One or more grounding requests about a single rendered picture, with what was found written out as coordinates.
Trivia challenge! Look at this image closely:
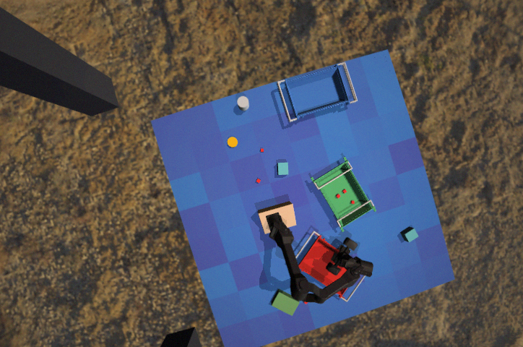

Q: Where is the green plastic tray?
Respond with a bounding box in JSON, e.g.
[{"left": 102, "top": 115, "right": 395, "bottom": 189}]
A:
[{"left": 311, "top": 157, "right": 376, "bottom": 232}]

